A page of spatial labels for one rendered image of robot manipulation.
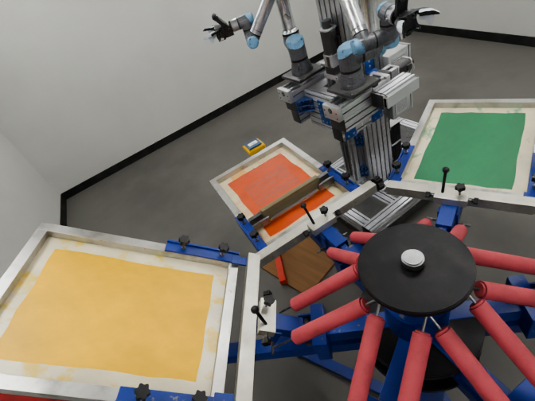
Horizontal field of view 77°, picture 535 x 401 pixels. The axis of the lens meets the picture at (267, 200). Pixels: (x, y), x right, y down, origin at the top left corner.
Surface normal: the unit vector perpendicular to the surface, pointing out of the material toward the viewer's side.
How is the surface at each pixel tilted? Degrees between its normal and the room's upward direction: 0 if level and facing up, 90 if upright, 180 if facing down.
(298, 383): 0
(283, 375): 0
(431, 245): 0
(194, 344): 32
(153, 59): 90
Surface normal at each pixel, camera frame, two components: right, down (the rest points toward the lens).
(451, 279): -0.31, -0.71
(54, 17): 0.45, 0.48
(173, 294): 0.25, -0.71
